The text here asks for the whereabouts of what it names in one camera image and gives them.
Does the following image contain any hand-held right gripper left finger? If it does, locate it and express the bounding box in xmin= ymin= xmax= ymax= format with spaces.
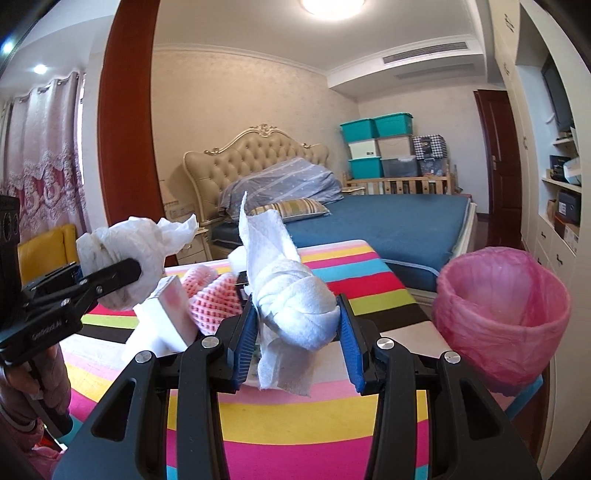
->
xmin=52 ymin=295 xmax=259 ymax=480

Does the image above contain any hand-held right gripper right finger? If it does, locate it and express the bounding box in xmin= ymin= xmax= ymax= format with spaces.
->
xmin=336 ymin=294 xmax=543 ymax=480

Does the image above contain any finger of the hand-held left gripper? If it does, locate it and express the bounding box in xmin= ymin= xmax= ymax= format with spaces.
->
xmin=21 ymin=257 xmax=142 ymax=324

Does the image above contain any stained white tissue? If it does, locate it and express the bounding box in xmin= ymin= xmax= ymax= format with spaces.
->
xmin=75 ymin=213 xmax=200 ymax=311

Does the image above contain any twisted white paper towel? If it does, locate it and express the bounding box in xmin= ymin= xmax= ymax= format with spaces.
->
xmin=228 ymin=191 xmax=337 ymax=398

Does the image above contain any trash bin with pink bag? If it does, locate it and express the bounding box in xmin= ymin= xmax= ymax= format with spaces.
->
xmin=431 ymin=247 xmax=572 ymax=393

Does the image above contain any person's left hand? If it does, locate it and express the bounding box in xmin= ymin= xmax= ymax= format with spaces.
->
xmin=0 ymin=362 xmax=46 ymax=407

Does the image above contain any pink foam fruit net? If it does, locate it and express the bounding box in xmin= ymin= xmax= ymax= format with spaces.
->
xmin=180 ymin=265 xmax=245 ymax=335

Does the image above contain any white foam block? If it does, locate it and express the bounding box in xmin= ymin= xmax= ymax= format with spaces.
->
xmin=122 ymin=275 xmax=197 ymax=358

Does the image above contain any yellow chair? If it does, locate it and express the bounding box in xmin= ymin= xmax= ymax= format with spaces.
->
xmin=17 ymin=224 xmax=79 ymax=278

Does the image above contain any striped colourful cloth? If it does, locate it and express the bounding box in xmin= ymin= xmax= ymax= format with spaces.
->
xmin=55 ymin=239 xmax=439 ymax=480

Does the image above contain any cream nightstand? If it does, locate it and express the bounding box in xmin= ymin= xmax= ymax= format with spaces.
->
xmin=177 ymin=217 xmax=214 ymax=266

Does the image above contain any cardboard box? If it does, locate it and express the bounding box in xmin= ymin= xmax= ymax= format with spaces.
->
xmin=159 ymin=178 xmax=195 ymax=217

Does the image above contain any person's pink quilted clothing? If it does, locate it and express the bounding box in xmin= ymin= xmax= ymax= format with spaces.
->
xmin=0 ymin=344 xmax=72 ymax=480

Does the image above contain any bed with blue sheet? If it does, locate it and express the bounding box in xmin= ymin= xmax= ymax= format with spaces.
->
xmin=210 ymin=193 xmax=476 ymax=294

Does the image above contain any pink lace curtain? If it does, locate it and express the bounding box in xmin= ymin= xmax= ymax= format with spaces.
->
xmin=0 ymin=71 xmax=90 ymax=236

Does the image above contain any striped pillow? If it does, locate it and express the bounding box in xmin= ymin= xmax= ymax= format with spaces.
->
xmin=248 ymin=198 xmax=331 ymax=222

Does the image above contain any brown wooden door panel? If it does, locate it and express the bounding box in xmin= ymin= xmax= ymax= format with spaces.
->
xmin=95 ymin=0 xmax=169 ymax=232

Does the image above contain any grey-blue folded quilt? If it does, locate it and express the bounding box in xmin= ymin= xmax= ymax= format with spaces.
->
xmin=218 ymin=157 xmax=345 ymax=217

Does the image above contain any teal storage box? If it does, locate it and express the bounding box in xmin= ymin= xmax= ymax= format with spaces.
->
xmin=347 ymin=157 xmax=384 ymax=180
xmin=373 ymin=113 xmax=414 ymax=138
xmin=341 ymin=119 xmax=377 ymax=141

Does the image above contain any beige tufted headboard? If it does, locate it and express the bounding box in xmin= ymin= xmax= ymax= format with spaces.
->
xmin=183 ymin=123 xmax=331 ymax=222

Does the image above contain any clear grey storage box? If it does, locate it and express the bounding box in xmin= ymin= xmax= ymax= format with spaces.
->
xmin=381 ymin=157 xmax=419 ymax=178

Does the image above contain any dark storage bag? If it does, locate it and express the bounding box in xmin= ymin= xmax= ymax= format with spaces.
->
xmin=418 ymin=158 xmax=450 ymax=177

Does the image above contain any white storage box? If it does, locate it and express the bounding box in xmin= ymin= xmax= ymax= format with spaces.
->
xmin=347 ymin=138 xmax=380 ymax=160

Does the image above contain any beige storage box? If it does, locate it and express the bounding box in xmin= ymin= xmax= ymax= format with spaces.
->
xmin=378 ymin=135 xmax=414 ymax=158

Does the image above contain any checkered black white bag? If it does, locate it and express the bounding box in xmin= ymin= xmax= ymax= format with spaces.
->
xmin=412 ymin=135 xmax=448 ymax=158

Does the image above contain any dark brown door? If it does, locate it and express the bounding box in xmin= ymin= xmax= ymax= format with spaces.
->
xmin=474 ymin=89 xmax=522 ymax=232

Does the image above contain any cream wardrobe shelf unit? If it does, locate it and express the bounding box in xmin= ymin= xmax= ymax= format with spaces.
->
xmin=489 ymin=0 xmax=591 ymax=287

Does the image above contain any small black safe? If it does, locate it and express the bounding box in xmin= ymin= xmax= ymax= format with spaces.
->
xmin=556 ymin=190 xmax=581 ymax=217

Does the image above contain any black box on shelf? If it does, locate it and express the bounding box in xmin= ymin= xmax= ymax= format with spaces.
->
xmin=549 ymin=154 xmax=573 ymax=181

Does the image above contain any ceiling air vent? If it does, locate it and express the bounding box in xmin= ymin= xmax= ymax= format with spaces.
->
xmin=382 ymin=41 xmax=468 ymax=64

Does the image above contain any black television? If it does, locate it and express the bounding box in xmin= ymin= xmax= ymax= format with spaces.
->
xmin=540 ymin=54 xmax=575 ymax=134

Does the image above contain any round ceiling lamp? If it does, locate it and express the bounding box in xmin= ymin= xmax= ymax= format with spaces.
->
xmin=300 ymin=0 xmax=368 ymax=14

